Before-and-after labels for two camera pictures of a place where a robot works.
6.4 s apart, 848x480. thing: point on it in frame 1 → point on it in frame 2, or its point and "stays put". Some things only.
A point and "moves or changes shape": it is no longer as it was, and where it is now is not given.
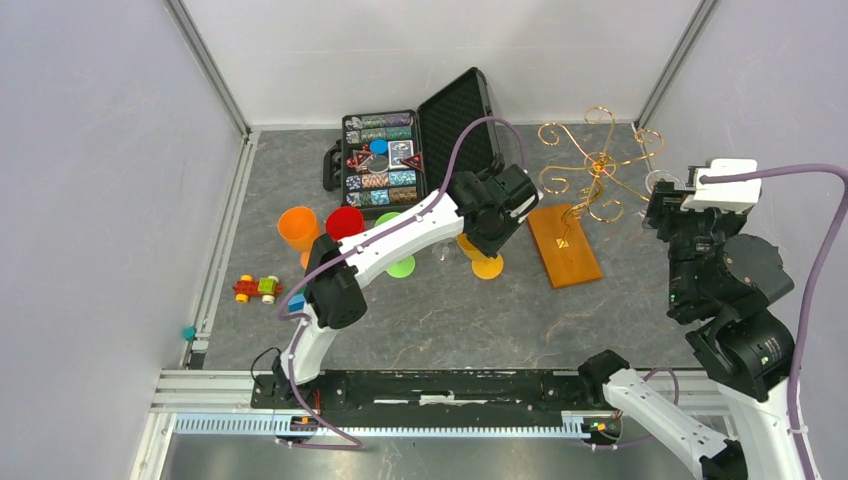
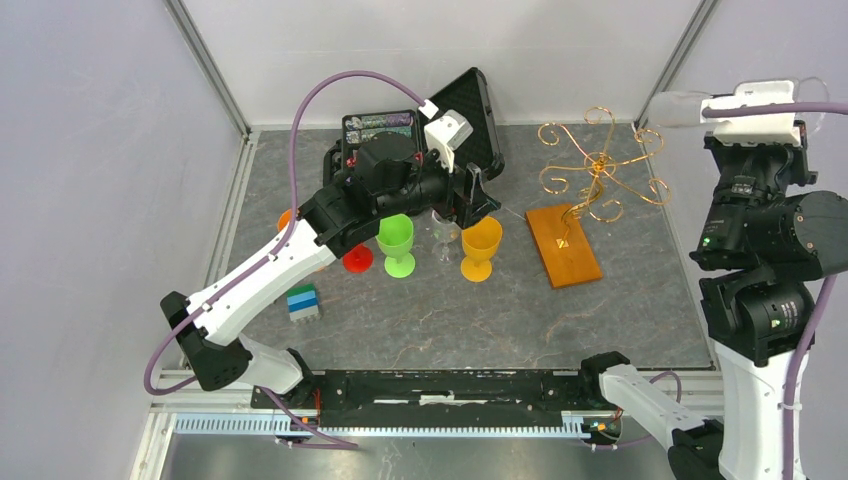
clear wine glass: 658,176 → 683,109
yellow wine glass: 483,266 moves or changes shape
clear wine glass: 445,250 stays put
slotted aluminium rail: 275,424 stays put
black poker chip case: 395,159 stays put
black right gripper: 664,198 → 798,155
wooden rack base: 565,249 stays put
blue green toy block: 297,302 stays put
